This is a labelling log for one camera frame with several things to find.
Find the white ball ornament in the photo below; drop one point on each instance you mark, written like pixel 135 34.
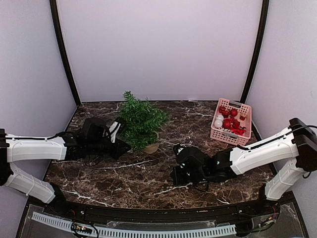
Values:
pixel 218 123

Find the small green christmas tree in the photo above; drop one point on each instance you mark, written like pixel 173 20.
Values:
pixel 143 122

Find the right black frame pole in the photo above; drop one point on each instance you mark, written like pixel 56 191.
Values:
pixel 256 51

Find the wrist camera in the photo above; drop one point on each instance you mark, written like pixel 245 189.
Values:
pixel 181 153
pixel 116 128

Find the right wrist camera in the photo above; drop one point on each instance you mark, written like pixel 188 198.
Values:
pixel 181 153

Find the left black frame pole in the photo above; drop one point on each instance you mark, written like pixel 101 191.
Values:
pixel 63 53

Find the pink plastic basket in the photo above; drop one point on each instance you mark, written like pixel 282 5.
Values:
pixel 227 136

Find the black frame pole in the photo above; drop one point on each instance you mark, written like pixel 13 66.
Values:
pixel 256 51
pixel 63 53

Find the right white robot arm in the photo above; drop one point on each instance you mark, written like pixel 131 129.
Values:
pixel 297 143

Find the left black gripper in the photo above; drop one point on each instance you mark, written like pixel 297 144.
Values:
pixel 118 151

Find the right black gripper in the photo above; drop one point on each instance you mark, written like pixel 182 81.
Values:
pixel 175 174

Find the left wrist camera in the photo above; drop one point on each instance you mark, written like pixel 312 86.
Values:
pixel 116 128

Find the red ball ornament cluster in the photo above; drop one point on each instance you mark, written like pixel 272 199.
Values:
pixel 234 124

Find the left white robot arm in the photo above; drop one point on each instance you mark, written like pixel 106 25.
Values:
pixel 60 147

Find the white perforated cable duct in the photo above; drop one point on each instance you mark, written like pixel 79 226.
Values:
pixel 82 230

